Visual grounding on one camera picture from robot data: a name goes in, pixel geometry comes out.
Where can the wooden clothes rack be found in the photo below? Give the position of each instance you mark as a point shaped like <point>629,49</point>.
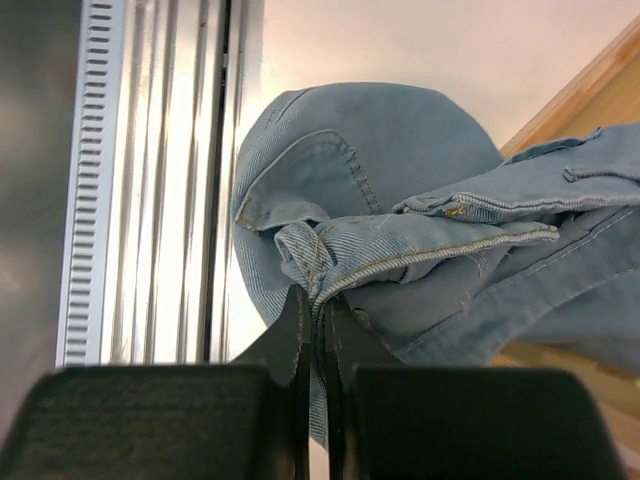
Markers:
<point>605,92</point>

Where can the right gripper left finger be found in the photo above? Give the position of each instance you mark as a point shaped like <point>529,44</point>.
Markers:
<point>246,419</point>

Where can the aluminium rail base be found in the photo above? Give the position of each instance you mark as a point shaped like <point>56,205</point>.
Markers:
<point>148,249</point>

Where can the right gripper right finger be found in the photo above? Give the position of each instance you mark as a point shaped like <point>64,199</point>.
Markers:
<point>387,420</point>

